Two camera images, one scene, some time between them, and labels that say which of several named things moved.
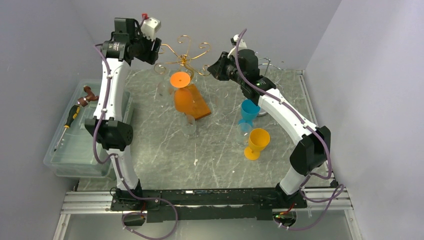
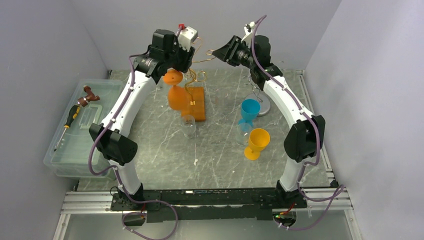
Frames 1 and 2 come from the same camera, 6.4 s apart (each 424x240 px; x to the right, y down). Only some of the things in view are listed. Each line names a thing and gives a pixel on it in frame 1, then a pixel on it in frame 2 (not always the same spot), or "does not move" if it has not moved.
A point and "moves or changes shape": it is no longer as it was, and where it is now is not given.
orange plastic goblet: x=183 y=97 moves or changes shape
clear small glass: x=189 y=126 does not move
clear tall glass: x=243 y=130 does not move
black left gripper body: x=143 y=46 → x=180 y=59
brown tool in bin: x=83 y=101 does not move
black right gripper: x=216 y=69 → x=227 y=52
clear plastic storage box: x=70 y=152 does not move
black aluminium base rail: x=140 y=206 does not move
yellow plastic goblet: x=258 y=139 does not move
